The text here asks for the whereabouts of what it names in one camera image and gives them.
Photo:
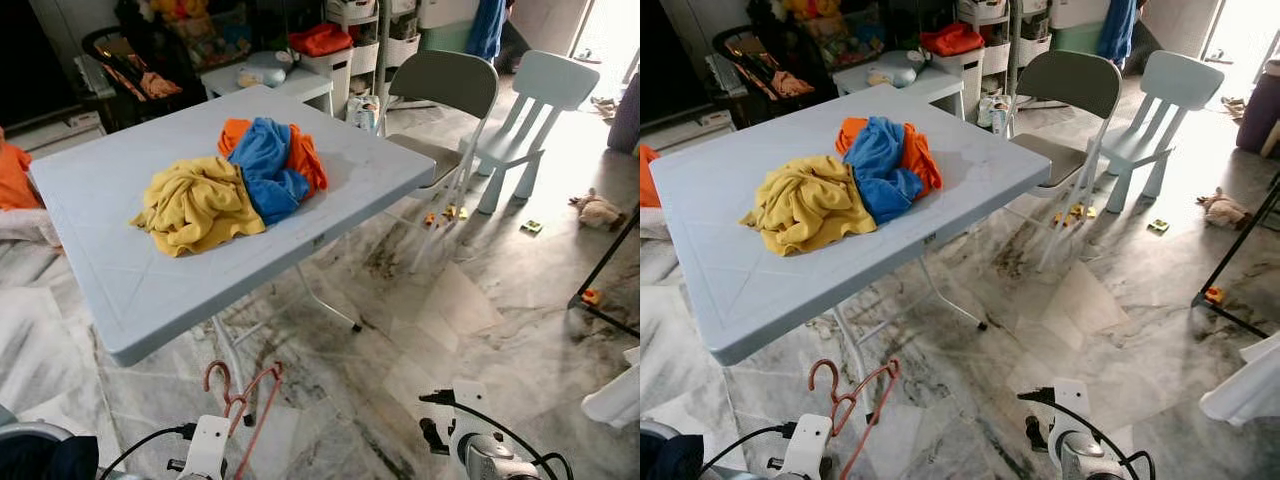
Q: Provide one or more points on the pink clothes hanger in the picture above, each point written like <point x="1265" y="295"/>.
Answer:
<point x="823" y="361"/>
<point x="216" y="363"/>

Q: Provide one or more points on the navy blue garment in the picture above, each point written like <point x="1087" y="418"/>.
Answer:
<point x="60" y="460"/>
<point x="675" y="460"/>

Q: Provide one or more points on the yellow shirt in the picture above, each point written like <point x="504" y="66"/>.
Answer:
<point x="805" y="205"/>
<point x="195" y="205"/>

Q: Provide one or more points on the grey plastic bucket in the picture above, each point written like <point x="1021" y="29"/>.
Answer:
<point x="655" y="428"/>
<point x="20" y="430"/>

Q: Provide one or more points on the beige stuffed toy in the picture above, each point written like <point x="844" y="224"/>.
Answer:
<point x="598" y="210"/>
<point x="1225" y="208"/>

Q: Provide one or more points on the orange garment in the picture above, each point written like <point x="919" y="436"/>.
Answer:
<point x="308" y="165"/>
<point x="925" y="165"/>

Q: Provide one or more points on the white folding table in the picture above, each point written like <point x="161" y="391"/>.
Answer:
<point x="150" y="280"/>
<point x="770" y="290"/>

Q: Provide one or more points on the grey folding chair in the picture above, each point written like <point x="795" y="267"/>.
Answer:
<point x="1070" y="85"/>
<point x="445" y="85"/>

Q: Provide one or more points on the white storage bin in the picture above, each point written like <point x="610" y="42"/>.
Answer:
<point x="960" y="80"/>
<point x="328" y="80"/>

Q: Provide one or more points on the light blue kids chair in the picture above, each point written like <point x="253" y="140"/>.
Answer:
<point x="545" y="80"/>
<point x="1180" y="80"/>

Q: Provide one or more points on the purple armchair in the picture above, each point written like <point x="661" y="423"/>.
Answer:
<point x="1258" y="110"/>
<point x="625" y="115"/>

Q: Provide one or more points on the grey soft bag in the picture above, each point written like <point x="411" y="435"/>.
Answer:
<point x="262" y="75"/>
<point x="892" y="75"/>

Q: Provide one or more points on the red bag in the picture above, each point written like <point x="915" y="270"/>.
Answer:
<point x="320" y="40"/>
<point x="952" y="40"/>

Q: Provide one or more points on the dark blue towel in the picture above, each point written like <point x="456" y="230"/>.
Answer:
<point x="487" y="30"/>
<point x="1117" y="30"/>

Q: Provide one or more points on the black stroller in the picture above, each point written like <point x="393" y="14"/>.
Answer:
<point x="760" y="65"/>
<point x="130" y="70"/>

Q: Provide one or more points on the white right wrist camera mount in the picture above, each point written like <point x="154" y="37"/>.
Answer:
<point x="1070" y="408"/>
<point x="470" y="410"/>

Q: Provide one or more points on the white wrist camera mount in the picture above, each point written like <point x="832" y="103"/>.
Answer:
<point x="470" y="410"/>
<point x="208" y="450"/>
<point x="1070" y="408"/>
<point x="808" y="448"/>

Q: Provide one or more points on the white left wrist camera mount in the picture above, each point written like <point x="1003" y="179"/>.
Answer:
<point x="808" y="448"/>
<point x="208" y="450"/>

